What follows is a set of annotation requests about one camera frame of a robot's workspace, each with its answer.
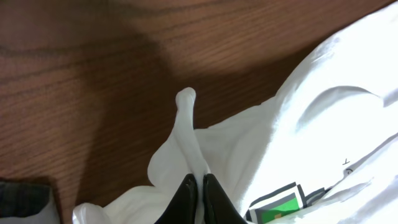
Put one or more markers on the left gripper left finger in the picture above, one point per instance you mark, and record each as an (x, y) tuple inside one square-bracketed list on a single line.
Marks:
[(182, 207)]

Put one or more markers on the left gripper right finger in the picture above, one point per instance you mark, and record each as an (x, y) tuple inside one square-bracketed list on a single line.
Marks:
[(218, 207)]

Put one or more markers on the white t-shirt with robot print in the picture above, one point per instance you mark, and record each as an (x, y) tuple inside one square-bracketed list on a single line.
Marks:
[(322, 150)]

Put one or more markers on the folded grey olive garment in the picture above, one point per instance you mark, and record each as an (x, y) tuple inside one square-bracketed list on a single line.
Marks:
[(28, 201)]

